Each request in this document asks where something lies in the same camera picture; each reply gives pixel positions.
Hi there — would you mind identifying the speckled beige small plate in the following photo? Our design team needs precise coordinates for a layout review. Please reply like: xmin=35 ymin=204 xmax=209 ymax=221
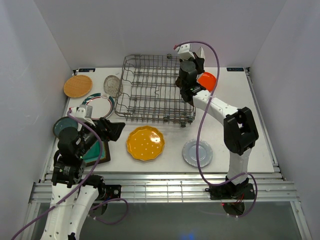
xmin=103 ymin=75 xmax=123 ymax=98

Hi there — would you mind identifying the grey wire dish rack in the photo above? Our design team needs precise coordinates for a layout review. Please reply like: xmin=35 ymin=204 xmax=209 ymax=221
xmin=114 ymin=54 xmax=196 ymax=128

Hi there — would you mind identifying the white rectangular plate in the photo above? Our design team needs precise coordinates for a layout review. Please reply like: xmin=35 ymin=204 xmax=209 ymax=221
xmin=195 ymin=47 xmax=206 ymax=59

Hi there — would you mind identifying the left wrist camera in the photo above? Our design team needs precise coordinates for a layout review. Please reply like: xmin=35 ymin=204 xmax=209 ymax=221
xmin=69 ymin=104 xmax=95 ymax=126

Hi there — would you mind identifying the teal square brown-rimmed plate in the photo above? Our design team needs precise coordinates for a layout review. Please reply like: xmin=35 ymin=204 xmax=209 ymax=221
xmin=81 ymin=139 xmax=112 ymax=168

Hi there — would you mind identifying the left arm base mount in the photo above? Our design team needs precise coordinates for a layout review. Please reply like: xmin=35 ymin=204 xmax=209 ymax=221
xmin=96 ymin=184 xmax=122 ymax=201

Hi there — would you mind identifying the orange round plate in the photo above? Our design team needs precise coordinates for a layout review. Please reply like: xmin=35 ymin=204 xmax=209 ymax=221
xmin=197 ymin=72 xmax=217 ymax=92

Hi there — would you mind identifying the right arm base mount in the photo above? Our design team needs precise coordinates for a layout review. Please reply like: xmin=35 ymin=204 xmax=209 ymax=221
xmin=204 ymin=183 xmax=256 ymax=200

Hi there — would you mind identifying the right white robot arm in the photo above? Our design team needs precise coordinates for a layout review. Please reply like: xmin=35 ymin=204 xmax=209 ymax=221
xmin=175 ymin=51 xmax=259 ymax=200

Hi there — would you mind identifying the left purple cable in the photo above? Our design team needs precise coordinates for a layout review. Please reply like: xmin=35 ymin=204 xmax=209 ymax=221
xmin=11 ymin=111 xmax=130 ymax=240

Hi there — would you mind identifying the light blue scalloped plate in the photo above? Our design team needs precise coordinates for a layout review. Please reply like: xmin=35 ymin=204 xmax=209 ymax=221
xmin=182 ymin=138 xmax=214 ymax=168

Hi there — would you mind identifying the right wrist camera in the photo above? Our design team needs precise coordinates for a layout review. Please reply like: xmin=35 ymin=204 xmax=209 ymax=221
xmin=174 ymin=43 xmax=195 ymax=61

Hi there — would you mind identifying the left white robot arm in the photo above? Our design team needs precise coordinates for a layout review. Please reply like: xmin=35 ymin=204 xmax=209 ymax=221
xmin=41 ymin=117 xmax=126 ymax=240

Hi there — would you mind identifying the dark teal round plate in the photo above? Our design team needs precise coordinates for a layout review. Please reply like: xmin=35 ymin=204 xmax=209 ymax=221
xmin=52 ymin=116 xmax=78 ymax=138

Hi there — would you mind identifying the white plate green rim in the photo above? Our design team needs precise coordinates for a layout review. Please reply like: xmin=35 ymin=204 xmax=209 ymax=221
xmin=82 ymin=93 xmax=115 ymax=120

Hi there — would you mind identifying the woven bamboo round plate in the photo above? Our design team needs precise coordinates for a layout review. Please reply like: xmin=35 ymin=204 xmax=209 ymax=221
xmin=63 ymin=75 xmax=93 ymax=98

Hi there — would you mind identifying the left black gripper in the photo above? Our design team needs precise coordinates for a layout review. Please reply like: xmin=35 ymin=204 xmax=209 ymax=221
xmin=76 ymin=116 xmax=125 ymax=158

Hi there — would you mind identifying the yellow dotted scalloped plate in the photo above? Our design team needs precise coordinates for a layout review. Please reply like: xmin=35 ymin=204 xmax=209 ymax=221
xmin=126 ymin=125 xmax=165 ymax=162

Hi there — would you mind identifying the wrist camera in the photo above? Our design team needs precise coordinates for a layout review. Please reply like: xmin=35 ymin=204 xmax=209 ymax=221
xmin=69 ymin=104 xmax=95 ymax=126
xmin=174 ymin=43 xmax=195 ymax=61

